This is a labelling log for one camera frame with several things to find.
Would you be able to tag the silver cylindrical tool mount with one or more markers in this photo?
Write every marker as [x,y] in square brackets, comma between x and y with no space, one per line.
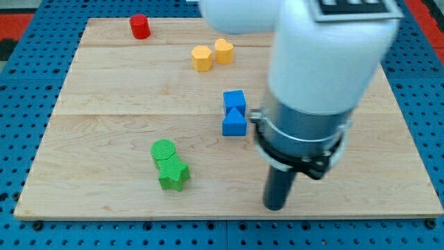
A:
[294,141]

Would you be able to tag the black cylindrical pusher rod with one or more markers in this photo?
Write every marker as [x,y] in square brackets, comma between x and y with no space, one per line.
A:
[277,188]

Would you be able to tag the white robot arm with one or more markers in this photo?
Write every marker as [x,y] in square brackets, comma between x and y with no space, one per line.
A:
[323,57]

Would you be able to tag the blue triangle block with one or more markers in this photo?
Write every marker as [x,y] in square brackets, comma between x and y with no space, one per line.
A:
[234,124]

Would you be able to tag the blue cube block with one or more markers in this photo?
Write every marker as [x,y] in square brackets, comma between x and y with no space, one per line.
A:
[234,99]

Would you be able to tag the green star block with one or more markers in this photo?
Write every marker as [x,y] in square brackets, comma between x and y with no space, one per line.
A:
[173,173]

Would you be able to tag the green cylinder block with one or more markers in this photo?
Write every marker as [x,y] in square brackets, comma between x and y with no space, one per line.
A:
[162,149]

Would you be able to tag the yellow heart block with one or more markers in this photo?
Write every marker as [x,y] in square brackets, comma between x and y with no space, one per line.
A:
[224,51]

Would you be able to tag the black white fiducial tag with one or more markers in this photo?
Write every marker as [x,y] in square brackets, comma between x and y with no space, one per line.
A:
[354,10]

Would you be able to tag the wooden board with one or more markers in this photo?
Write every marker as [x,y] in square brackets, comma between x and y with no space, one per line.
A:
[122,94]

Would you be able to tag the yellow hexagon block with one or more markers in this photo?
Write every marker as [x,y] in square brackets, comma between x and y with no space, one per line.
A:
[201,58]

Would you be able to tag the red cylinder block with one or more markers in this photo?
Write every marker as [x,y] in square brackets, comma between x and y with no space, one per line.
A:
[140,26]

